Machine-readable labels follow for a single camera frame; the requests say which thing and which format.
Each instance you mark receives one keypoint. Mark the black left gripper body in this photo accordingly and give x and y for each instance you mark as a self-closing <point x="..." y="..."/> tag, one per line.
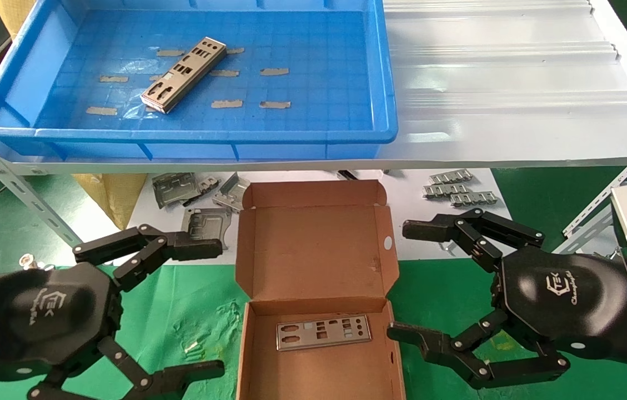
<point x="24" y="316"/>

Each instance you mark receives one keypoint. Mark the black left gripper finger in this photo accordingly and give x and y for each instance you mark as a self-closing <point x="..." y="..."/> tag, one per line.
<point x="152" y="244"/>
<point x="191" y="375"/>

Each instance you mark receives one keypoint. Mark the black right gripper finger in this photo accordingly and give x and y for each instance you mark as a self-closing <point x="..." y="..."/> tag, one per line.
<point x="438" y="344"/>
<point x="432" y="230"/>

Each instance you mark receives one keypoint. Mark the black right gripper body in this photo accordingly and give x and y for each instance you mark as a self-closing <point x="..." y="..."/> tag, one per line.
<point x="568" y="300"/>

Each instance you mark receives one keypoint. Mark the silver metal IO shield plate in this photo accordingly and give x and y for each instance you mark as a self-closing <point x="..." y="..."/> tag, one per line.
<point x="291" y="344"/>

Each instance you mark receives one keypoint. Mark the brown cardboard box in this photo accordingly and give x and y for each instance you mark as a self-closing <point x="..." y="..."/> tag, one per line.
<point x="313" y="244"/>

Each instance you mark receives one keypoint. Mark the blue plastic tray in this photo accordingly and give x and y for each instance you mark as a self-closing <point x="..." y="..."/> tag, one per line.
<point x="319" y="44"/>

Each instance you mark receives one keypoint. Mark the small silver screw bits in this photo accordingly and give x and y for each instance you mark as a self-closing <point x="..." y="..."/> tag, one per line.
<point x="192" y="347"/>

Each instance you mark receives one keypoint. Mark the flat white sheet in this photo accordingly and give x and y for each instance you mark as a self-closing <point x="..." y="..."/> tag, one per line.
<point x="413" y="205"/>

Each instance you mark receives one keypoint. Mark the silver slotted metal strip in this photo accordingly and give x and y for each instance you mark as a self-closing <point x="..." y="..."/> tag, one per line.
<point x="449" y="176"/>
<point x="444" y="191"/>
<point x="474" y="199"/>

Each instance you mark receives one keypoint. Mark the silver metal spring clip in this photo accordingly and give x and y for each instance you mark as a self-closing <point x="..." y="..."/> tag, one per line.
<point x="29" y="260"/>

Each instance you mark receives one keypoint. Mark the yellow woven sack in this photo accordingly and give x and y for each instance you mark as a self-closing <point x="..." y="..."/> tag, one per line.
<point x="10" y="14"/>
<point x="113" y="194"/>

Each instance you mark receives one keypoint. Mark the small dark toothed metal part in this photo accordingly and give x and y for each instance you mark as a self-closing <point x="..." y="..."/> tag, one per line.
<point x="207" y="182"/>

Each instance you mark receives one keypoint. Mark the white slotted angle bar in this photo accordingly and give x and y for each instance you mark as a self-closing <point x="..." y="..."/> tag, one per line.
<point x="13" y="183"/>
<point x="596" y="208"/>

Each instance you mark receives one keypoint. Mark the white ribbed shelf sheet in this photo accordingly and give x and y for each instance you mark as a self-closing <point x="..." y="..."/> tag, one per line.
<point x="513" y="83"/>

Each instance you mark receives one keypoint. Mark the stack of metal IO shields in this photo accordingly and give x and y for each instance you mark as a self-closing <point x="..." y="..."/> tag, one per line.
<point x="209" y="43"/>

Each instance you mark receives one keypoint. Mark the large grey metal bracket plate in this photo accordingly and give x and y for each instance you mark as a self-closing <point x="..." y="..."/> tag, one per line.
<point x="171" y="189"/>

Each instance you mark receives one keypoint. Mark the folded silver metal bracket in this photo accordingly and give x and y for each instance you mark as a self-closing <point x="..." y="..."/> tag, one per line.
<point x="230" y="191"/>

